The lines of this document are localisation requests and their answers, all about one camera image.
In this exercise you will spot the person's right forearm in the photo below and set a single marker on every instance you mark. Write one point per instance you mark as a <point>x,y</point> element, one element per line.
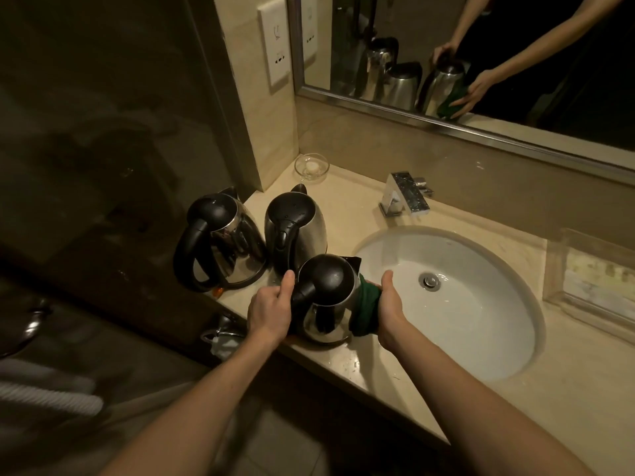
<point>476,416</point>

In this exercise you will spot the dark green cleaning cloth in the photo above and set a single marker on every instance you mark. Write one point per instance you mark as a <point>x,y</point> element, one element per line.
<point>366,310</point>

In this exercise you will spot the white oval sink basin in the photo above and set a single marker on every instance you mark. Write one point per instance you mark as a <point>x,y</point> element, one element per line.
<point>456,297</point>

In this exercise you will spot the person's left thumb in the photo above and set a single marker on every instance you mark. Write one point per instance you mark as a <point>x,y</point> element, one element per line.
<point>288,284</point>

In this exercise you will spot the person's right hand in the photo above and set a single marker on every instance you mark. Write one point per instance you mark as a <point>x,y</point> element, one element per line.
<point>392,317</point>

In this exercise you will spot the clear glass soap dish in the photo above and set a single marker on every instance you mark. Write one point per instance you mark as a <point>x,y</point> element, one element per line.
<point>311,167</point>

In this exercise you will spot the person's right thumb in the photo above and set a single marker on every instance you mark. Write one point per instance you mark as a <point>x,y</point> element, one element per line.
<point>387,284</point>

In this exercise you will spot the person's left forearm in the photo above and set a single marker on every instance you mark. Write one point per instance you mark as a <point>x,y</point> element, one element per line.
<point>198,411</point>

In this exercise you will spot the chrome sink drain stopper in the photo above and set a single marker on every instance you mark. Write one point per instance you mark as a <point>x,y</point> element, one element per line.
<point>429,281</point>

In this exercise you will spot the small steel electric kettle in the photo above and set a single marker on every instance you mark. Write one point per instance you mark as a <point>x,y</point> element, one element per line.
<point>327,297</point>

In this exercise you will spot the clear acrylic tray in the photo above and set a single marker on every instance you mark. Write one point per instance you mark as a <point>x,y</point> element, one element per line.
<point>590,282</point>

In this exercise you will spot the chrome square faucet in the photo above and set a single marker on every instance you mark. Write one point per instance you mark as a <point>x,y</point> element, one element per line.
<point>406,194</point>

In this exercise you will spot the glass shower partition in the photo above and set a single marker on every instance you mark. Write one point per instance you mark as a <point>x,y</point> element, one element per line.
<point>114,133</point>

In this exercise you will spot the white wall power socket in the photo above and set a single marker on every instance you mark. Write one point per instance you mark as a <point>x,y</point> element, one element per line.
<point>274,42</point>

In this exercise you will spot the white folded towel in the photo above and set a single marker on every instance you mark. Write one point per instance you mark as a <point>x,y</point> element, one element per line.
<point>44,391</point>

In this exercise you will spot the steel kettle with round lid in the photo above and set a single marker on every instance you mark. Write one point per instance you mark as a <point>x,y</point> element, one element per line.
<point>295,227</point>

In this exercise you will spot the silver framed wall mirror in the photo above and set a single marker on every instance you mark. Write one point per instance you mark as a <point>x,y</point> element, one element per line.
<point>471,59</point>

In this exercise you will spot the person's left hand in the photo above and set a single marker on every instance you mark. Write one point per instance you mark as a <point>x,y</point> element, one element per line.
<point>268,312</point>

